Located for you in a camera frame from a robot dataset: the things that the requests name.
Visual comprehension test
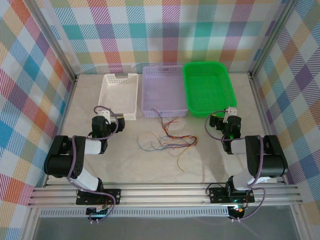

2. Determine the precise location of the aluminium side rail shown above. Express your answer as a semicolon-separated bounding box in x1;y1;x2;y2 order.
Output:
42;73;80;188
248;71;288;185

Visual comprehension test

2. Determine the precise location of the white perforated plastic basket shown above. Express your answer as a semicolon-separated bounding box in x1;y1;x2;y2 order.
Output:
97;73;140;122

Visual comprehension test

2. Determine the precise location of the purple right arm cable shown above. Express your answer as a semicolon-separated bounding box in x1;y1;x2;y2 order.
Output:
204;109;267;222

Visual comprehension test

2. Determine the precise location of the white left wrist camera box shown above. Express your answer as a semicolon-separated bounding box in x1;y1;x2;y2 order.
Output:
98;109;111;124

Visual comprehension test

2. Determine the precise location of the aluminium frame post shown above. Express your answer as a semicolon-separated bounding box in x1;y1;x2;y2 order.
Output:
248;0;302;77
23;0;78;82

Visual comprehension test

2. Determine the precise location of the green perforated plastic basket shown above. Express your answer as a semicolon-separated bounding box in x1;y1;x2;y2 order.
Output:
182;61;238;118

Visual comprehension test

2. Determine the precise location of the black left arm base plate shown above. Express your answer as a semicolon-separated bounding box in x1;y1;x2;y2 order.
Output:
76;188;122;206

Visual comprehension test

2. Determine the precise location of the lilac perforated plastic basket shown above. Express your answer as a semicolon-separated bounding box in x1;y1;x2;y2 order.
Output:
141;65;189;118

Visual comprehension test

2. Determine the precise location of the black controller board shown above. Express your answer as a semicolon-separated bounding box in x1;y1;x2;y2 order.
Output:
86;207;111;219
228;206;246;219

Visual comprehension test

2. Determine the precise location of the grey slotted cable duct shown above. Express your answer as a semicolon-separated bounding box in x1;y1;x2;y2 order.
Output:
39;209;231;218

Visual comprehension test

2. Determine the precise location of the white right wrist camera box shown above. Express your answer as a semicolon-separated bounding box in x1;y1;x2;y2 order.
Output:
223;106;238;118

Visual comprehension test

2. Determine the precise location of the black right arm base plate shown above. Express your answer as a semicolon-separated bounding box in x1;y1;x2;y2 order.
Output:
208;186;256;204

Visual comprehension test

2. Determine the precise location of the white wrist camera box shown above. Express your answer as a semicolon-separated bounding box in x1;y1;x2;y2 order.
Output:
98;109;111;124
223;106;238;118

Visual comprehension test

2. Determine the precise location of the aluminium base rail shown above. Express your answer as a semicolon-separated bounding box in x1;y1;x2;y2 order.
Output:
27;183;303;208

